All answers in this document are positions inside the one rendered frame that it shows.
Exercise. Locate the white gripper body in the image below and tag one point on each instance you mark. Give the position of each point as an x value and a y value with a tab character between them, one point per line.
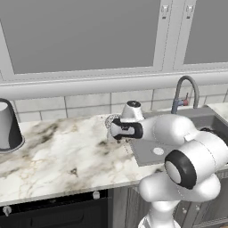
114	130

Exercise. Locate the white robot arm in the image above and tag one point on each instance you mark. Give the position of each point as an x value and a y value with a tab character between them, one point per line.
190	154

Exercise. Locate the grey kitchen sink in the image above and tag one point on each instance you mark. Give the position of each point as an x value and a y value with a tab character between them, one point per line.
145	154

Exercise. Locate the grey curved sink tap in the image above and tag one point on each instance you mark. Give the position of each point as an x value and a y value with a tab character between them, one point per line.
178	89

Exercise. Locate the white appliance knob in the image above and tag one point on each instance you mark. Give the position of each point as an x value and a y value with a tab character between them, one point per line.
6	210
96	195

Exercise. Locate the black appliance front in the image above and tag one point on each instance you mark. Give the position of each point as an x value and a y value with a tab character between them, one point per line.
59	213

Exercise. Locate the white cupboard knob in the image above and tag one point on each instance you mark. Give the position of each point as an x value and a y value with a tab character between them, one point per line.
184	211
197	208

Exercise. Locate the white window latch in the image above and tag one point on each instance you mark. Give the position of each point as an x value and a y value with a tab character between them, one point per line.
189	11
164	11

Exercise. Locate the narrow grey window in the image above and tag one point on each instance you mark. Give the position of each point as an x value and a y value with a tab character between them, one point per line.
207	29

